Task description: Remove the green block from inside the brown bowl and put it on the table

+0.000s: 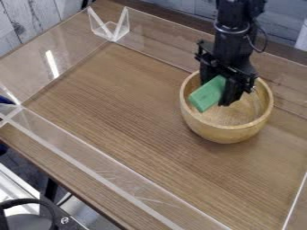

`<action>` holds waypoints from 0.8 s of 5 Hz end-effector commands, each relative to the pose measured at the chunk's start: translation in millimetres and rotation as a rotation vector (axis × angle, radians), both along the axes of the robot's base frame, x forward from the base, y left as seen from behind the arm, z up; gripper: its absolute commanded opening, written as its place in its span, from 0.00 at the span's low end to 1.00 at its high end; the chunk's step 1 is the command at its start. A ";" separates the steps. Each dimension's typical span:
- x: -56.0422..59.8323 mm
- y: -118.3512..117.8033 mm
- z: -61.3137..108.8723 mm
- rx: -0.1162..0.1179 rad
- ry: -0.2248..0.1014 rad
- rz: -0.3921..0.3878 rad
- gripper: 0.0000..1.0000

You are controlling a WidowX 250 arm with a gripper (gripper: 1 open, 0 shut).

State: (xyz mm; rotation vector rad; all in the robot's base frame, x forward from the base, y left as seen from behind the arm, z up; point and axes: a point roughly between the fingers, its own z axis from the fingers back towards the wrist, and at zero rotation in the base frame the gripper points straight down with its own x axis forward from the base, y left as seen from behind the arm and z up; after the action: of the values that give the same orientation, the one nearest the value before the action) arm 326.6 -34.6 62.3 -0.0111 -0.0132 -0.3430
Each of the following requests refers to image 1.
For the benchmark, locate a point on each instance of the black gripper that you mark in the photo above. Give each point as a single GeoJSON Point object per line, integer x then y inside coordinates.
{"type": "Point", "coordinates": [227, 59]}

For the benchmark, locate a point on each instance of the green rectangular block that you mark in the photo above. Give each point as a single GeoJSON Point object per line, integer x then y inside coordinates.
{"type": "Point", "coordinates": [207, 95]}

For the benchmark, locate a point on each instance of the brown wooden bowl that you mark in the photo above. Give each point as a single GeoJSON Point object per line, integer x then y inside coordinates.
{"type": "Point", "coordinates": [232, 124]}

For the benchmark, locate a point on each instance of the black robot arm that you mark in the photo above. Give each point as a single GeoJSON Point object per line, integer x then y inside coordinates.
{"type": "Point", "coordinates": [235, 12]}

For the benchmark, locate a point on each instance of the black table leg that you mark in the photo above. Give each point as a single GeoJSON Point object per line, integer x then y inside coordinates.
{"type": "Point", "coordinates": [51, 190]}

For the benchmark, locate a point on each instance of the clear acrylic tray wall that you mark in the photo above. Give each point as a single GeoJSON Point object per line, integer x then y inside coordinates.
{"type": "Point", "coordinates": [92, 114]}

